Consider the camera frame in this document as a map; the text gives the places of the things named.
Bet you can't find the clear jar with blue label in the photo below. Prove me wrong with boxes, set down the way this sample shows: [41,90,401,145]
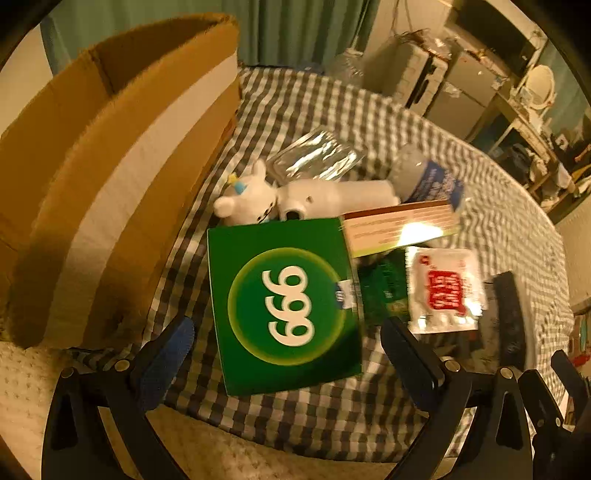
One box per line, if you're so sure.
[388,144,465,210]

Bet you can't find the large clear water bottle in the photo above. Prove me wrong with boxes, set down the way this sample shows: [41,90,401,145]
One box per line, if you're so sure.
[325,48,368,86]

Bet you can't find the black glasses case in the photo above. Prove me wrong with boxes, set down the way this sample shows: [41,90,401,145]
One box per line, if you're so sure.
[478,271,536,370]

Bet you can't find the black television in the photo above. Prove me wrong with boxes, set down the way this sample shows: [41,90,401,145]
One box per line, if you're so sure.
[455,0,539,61]

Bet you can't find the green box with white digits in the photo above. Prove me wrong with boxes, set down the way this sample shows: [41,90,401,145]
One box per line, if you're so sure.
[207,218,364,397]

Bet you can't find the oval vanity mirror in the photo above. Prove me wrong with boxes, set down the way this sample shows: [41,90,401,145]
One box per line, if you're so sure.
[515,28,557,112]

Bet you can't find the white plastic bottle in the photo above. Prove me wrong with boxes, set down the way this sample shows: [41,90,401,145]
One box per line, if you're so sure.
[276,179,400,221]

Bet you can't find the white suitcase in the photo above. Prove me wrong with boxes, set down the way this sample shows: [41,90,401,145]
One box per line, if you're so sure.
[383,34,448,116]

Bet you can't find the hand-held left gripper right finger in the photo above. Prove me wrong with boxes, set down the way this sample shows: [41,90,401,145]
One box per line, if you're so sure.
[379,316,536,480]

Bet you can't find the white textured bedspread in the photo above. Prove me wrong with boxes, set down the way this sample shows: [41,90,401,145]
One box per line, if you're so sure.
[0,342,398,480]

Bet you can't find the brown striped white box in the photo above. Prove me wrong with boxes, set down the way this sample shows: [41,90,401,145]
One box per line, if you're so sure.
[341,200,462,258]

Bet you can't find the white plush toy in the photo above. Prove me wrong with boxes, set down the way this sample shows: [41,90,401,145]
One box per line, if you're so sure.
[213,159,278,226]

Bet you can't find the white packet with red label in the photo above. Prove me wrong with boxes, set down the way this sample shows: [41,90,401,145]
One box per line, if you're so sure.
[405,246,486,334]

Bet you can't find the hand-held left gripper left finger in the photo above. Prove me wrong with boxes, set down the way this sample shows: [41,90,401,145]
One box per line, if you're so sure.
[41,316,197,480]

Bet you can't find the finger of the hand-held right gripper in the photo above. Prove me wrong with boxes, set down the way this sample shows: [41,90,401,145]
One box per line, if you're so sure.
[551,350,589,400]
[518,369,566,435]

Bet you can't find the green packet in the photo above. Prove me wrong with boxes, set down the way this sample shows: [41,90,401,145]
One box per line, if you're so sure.
[358,251,411,326]

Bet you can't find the clear plastic bag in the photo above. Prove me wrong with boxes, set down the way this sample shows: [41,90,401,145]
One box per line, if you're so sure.
[267,129,365,185]

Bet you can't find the white vanity desk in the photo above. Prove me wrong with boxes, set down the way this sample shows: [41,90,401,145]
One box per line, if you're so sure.
[466,88,578,195]

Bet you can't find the green curtain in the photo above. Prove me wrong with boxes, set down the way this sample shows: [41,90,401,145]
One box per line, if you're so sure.
[39,0,382,77]

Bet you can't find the brown cardboard box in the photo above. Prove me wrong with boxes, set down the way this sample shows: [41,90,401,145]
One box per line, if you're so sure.
[0,13,242,352]

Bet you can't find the grey fridge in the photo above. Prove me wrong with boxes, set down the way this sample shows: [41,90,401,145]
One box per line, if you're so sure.
[425,46,513,134]

